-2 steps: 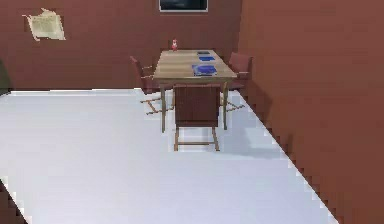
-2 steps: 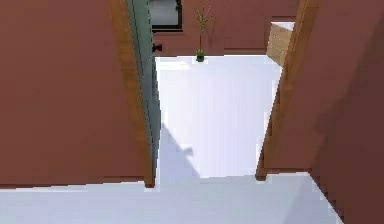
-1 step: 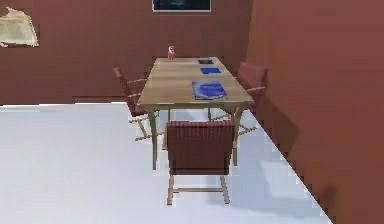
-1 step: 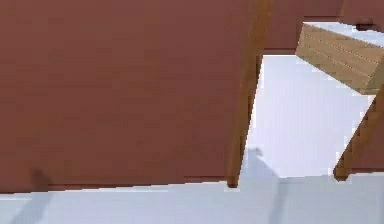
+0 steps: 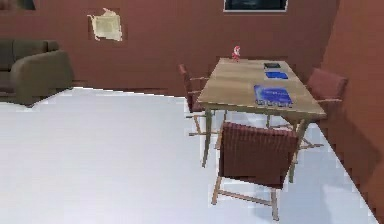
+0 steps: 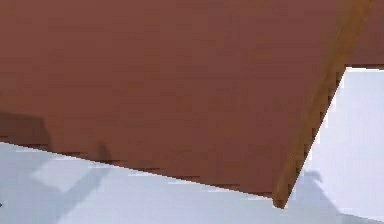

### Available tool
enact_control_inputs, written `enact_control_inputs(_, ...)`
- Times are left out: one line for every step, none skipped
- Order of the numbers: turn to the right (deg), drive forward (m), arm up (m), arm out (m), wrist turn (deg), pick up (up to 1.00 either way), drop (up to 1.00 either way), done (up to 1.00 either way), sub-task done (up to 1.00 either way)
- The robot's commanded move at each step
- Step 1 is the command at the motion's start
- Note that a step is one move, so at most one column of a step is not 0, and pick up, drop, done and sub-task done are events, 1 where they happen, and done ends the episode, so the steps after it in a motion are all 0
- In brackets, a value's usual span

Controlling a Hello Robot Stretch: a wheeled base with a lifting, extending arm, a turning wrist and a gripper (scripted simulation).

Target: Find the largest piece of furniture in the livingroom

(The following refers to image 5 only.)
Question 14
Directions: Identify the light wooden dining table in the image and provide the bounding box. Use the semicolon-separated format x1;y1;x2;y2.
196;57;328;184

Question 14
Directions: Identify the olive brown sofa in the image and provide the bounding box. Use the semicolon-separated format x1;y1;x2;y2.
0;39;75;107

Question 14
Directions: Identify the dark white-framed wall picture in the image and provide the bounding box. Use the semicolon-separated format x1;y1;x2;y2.
223;0;289;13

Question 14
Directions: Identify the large blue book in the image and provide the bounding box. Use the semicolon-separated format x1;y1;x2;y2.
253;84;294;108

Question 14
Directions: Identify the dark red wooden chair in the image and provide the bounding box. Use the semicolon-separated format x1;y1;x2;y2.
211;121;299;222
177;63;229;137
268;67;349;150

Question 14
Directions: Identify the red and white figurine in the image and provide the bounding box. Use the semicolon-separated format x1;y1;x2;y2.
231;45;242;63

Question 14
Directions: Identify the cream wall picture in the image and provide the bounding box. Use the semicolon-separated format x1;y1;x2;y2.
86;7;124;43

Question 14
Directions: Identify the small blue book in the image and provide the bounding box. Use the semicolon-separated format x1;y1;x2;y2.
265;71;289;80

